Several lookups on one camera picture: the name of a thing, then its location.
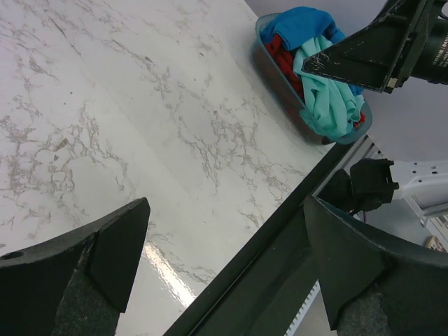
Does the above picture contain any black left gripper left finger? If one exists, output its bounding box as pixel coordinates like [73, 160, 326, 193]
[1, 197, 151, 335]

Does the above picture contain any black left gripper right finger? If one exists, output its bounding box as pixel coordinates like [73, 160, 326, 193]
[304, 196, 447, 335]

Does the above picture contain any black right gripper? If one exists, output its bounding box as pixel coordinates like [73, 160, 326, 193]
[302, 1, 447, 92]

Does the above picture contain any blue t shirt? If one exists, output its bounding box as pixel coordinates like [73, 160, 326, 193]
[260, 6, 345, 98]

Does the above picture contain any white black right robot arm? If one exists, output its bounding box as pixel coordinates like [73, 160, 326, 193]
[302, 1, 447, 213]

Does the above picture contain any teal t shirt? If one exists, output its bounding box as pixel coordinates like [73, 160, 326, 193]
[293, 35, 365, 139]

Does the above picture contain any red t shirt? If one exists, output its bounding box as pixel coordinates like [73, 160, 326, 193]
[265, 34, 365, 137]

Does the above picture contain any translucent blue plastic basket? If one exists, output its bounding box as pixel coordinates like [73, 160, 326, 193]
[251, 13, 372, 145]

